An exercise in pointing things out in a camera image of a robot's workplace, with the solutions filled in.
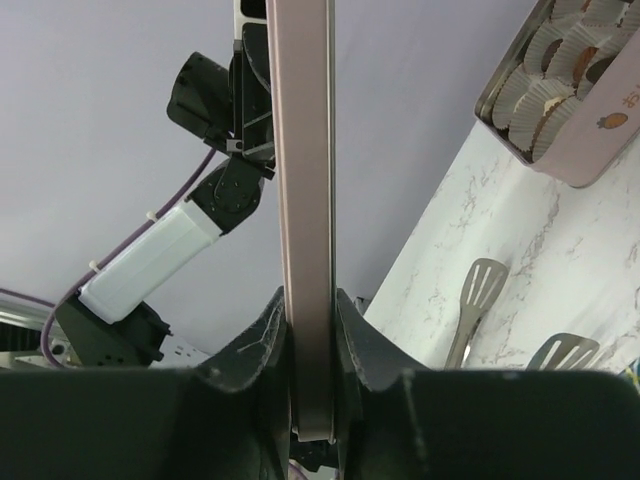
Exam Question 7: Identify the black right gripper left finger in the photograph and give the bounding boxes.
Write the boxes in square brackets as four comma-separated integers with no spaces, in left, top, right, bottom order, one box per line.
[1,292,290,479]

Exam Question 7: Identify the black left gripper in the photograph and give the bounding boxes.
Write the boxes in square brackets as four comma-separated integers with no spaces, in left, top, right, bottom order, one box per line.
[167,23,276,179]

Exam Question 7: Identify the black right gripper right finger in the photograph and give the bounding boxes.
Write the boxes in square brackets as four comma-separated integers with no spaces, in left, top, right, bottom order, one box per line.
[335,292,639,479]

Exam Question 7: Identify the pink box lid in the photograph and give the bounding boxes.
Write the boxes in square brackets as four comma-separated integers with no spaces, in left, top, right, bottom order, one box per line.
[267,1,336,441]

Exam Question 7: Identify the metal serving tongs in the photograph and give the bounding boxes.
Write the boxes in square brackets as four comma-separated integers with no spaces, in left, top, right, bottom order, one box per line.
[444,258,600,370]

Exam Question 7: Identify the white oval chocolate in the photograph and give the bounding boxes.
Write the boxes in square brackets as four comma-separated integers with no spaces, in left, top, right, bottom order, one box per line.
[543,96,566,116]

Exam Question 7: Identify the brown chocolate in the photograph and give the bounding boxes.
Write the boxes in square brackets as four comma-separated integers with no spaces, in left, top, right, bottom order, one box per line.
[572,46,599,83]
[540,38,562,72]

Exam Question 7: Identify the dark chocolate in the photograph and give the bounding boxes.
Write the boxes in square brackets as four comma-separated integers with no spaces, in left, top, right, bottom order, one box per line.
[585,55,616,84]

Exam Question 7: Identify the pink chocolate box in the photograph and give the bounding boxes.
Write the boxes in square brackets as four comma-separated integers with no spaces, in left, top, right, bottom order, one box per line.
[474,1,639,188]

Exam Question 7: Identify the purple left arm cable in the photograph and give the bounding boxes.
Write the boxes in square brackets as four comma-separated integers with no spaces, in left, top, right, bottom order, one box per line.
[0,147,226,369]

